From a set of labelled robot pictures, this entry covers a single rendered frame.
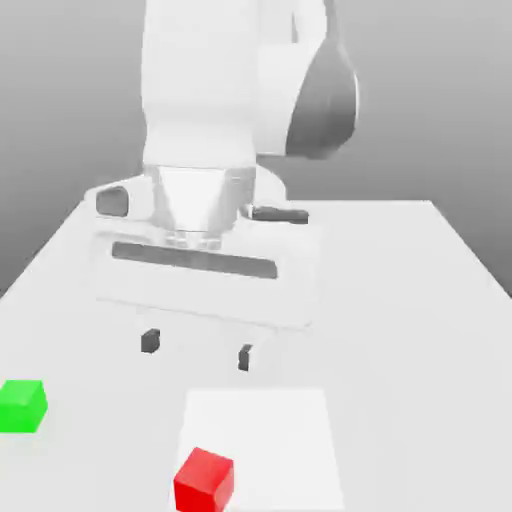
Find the small green cube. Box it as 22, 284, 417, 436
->
0, 379, 50, 435

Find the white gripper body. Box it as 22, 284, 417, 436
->
85, 218, 322, 331

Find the small red cube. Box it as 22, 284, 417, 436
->
173, 446, 236, 512

